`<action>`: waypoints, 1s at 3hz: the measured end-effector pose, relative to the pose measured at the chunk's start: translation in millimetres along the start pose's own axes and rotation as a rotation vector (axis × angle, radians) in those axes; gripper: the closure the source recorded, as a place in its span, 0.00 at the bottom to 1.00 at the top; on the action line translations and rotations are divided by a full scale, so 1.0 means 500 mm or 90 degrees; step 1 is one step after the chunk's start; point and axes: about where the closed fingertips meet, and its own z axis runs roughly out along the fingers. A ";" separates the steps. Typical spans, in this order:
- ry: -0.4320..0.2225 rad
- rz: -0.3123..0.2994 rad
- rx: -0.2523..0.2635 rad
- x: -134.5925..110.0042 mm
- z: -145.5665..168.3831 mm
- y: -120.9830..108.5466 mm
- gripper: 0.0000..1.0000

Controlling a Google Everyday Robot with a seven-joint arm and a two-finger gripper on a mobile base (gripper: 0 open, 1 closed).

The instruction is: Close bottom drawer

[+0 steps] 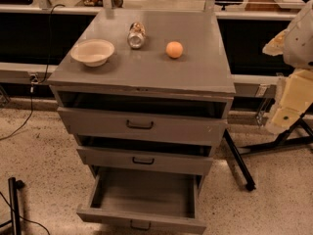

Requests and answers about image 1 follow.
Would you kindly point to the black metal stand right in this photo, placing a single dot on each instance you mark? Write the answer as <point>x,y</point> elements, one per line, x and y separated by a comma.
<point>282,141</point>

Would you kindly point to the grey middle drawer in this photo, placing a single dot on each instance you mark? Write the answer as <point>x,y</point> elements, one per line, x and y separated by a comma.
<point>144,155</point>

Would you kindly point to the grey bottom drawer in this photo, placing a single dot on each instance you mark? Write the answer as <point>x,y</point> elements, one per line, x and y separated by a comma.
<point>144,200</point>

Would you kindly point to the lying metal can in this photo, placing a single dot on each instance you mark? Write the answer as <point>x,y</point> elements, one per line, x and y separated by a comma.
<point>136,36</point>

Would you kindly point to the black stand left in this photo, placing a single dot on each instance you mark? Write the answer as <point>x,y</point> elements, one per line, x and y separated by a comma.
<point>13,218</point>

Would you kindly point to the grey top drawer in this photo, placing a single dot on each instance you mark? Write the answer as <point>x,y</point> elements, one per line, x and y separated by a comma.
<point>142,118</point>

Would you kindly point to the grey drawer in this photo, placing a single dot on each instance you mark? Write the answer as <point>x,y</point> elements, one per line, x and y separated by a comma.
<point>142,118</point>
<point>144,155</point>
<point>144,200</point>

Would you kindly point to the grey drawer cabinet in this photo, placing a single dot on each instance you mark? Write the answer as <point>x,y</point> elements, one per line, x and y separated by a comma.
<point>200,74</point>

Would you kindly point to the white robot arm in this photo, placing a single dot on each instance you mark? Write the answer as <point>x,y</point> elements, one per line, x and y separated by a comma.
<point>294,94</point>

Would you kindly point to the orange fruit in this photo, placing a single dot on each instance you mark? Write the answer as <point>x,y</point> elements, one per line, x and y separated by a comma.
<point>174,49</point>

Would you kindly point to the white bowl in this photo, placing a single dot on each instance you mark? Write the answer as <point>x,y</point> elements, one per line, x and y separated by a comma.
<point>92,52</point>

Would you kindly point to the grey barrier rail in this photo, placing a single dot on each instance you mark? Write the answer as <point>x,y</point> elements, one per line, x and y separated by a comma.
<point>31,42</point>

